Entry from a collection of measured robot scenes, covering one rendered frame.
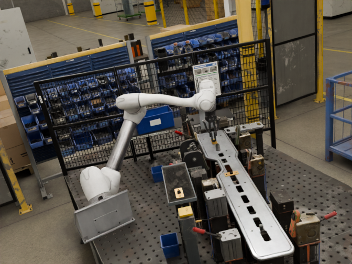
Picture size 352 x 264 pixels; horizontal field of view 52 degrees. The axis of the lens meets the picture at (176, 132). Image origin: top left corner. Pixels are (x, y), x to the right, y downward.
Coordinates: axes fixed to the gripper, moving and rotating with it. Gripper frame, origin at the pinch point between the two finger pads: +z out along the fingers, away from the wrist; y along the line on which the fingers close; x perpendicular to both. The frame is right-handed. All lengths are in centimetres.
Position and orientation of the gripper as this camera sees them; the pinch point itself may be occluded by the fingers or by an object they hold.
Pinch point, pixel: (213, 136)
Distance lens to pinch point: 260.6
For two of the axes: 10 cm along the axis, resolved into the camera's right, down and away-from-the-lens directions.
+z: 1.6, 9.1, 4.0
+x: -1.2, -3.8, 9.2
